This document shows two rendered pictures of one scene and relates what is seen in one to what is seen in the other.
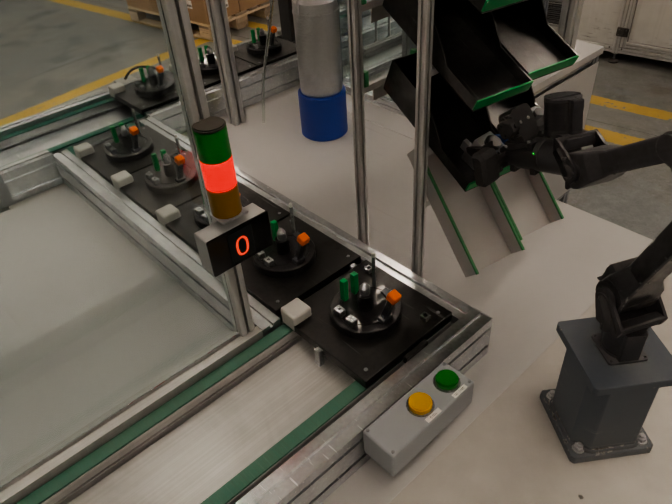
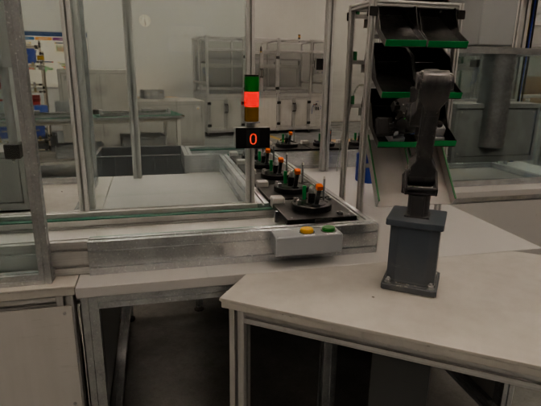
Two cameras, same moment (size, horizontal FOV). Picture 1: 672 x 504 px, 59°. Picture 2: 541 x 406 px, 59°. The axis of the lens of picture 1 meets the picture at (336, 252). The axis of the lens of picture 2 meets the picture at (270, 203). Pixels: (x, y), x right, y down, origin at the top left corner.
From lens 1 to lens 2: 98 cm
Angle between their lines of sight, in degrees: 33
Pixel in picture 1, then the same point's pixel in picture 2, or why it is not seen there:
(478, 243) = (391, 193)
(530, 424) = (372, 274)
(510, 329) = not seen: hidden behind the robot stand
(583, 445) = (390, 279)
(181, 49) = (248, 41)
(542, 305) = not seen: hidden behind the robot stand
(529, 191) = (441, 183)
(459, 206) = (386, 172)
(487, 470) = (331, 278)
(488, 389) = (361, 260)
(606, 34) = not seen: outside the picture
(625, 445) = (417, 286)
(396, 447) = (281, 237)
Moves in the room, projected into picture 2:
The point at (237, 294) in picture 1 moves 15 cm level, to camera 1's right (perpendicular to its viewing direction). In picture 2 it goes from (249, 174) to (287, 179)
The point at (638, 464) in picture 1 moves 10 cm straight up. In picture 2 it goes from (421, 299) to (425, 263)
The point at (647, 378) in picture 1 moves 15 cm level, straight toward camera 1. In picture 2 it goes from (419, 221) to (372, 229)
